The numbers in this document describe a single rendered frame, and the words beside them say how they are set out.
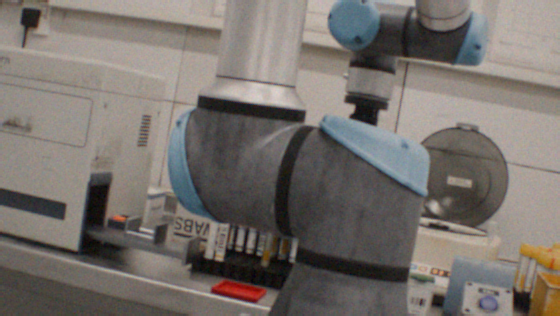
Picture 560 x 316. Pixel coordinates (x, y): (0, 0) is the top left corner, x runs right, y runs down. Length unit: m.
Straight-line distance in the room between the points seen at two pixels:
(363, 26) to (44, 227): 0.57
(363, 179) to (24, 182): 0.66
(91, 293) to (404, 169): 0.61
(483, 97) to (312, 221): 1.02
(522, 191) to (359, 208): 1.03
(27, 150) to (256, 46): 0.55
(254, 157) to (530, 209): 1.06
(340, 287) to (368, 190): 0.09
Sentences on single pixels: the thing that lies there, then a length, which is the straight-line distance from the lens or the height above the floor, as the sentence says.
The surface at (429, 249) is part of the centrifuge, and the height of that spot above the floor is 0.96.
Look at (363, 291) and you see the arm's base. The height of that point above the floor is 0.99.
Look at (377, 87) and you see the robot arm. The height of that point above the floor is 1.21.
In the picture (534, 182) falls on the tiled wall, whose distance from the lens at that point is 1.72.
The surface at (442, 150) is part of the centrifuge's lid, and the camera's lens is 1.65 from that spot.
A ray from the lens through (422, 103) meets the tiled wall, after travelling 1.70.
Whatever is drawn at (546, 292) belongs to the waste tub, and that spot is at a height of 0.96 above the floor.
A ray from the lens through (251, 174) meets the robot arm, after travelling 0.74.
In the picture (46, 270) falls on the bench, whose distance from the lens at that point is 1.18.
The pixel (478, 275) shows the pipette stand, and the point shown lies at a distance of 1.20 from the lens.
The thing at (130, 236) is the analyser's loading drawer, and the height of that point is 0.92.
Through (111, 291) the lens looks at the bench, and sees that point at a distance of 1.13.
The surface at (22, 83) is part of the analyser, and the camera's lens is 1.23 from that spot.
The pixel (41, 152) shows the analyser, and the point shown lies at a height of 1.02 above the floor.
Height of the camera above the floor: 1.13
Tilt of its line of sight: 3 degrees down
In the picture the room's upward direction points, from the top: 10 degrees clockwise
